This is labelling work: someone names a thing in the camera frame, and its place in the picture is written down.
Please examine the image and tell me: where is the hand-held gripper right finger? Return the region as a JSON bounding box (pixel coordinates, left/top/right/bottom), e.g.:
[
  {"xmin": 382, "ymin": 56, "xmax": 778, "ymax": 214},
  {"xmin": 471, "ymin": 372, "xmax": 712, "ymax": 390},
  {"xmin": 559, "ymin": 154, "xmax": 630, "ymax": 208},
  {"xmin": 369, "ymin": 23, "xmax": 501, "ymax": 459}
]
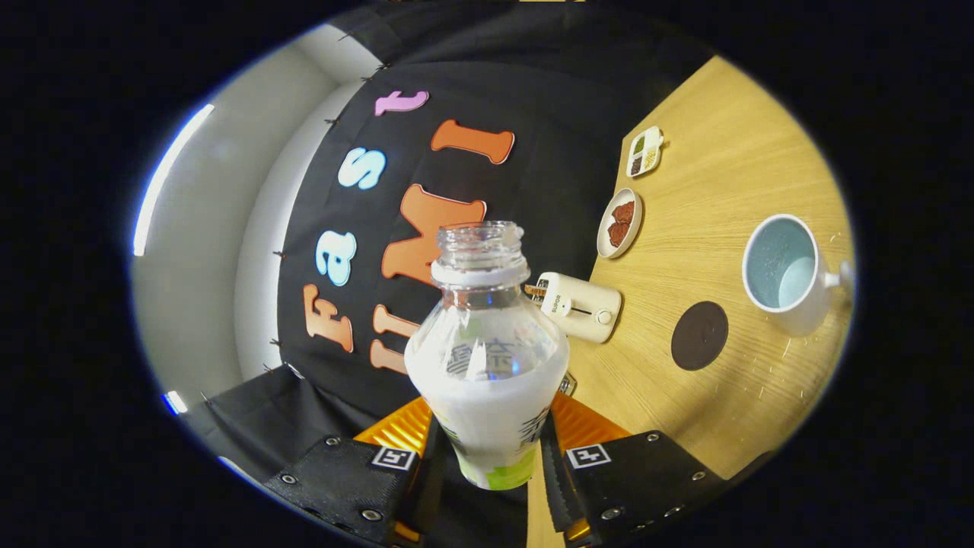
[{"xmin": 540, "ymin": 392, "xmax": 731, "ymax": 546}]

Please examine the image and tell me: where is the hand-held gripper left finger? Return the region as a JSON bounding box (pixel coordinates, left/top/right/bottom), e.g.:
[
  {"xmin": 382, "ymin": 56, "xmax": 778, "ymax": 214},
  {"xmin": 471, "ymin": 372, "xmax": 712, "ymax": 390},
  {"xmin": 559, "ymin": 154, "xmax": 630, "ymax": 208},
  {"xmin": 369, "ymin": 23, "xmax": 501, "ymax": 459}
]
[{"xmin": 263, "ymin": 396, "xmax": 450, "ymax": 546}]

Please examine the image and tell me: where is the clear plastic juice bottle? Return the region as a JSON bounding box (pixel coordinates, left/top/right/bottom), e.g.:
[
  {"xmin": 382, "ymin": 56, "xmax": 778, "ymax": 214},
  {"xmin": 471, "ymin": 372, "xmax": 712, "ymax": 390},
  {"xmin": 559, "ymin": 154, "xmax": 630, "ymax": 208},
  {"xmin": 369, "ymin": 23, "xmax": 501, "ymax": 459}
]
[{"xmin": 404, "ymin": 221, "xmax": 571, "ymax": 491}]

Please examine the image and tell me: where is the dark brown round coaster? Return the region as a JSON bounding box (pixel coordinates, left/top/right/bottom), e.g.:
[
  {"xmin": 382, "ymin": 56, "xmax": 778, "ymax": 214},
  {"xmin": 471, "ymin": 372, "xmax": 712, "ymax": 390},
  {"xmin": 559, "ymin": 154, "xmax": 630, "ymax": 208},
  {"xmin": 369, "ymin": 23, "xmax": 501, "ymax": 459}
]
[{"xmin": 671, "ymin": 301, "xmax": 729, "ymax": 371}]

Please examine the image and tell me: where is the white cup with blue inside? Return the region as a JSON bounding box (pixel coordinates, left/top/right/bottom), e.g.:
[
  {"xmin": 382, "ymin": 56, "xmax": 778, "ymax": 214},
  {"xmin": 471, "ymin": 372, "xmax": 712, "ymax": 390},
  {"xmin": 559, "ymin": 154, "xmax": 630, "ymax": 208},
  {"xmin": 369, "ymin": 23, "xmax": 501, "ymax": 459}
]
[{"xmin": 742, "ymin": 214, "xmax": 855, "ymax": 337}]

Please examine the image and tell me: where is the white toaster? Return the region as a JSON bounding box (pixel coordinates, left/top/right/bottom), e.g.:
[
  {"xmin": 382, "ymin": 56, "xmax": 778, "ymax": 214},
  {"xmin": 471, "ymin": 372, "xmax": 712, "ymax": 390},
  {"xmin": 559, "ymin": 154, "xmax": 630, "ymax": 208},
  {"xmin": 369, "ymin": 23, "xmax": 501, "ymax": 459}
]
[{"xmin": 525, "ymin": 272, "xmax": 622, "ymax": 344}]

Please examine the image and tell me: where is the white round plate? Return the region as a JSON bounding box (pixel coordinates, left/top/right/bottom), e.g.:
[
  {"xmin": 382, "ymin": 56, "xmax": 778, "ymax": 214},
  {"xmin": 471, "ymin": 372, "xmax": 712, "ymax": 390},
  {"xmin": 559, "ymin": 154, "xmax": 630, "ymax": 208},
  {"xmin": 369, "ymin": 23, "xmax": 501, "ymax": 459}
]
[{"xmin": 597, "ymin": 188, "xmax": 644, "ymax": 260}]

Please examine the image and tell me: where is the white divided dish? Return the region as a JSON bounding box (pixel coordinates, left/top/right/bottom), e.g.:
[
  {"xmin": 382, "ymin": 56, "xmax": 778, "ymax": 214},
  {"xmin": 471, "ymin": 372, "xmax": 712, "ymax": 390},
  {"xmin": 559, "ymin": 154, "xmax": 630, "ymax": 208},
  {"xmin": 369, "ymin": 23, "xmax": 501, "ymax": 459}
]
[{"xmin": 626, "ymin": 126, "xmax": 664, "ymax": 179}]

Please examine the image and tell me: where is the wooden table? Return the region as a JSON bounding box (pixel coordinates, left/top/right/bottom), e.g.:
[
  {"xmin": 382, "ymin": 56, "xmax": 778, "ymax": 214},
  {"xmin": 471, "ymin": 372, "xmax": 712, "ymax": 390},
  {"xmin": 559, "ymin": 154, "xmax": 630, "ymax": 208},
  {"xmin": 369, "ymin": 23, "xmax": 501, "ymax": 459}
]
[{"xmin": 525, "ymin": 55, "xmax": 855, "ymax": 548}]

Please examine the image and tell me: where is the black backdrop cloth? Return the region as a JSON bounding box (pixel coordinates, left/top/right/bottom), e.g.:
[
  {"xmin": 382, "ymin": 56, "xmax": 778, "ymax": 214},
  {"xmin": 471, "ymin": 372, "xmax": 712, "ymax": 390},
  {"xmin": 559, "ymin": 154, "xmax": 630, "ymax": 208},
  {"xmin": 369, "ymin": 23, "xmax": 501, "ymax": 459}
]
[{"xmin": 183, "ymin": 0, "xmax": 716, "ymax": 548}]

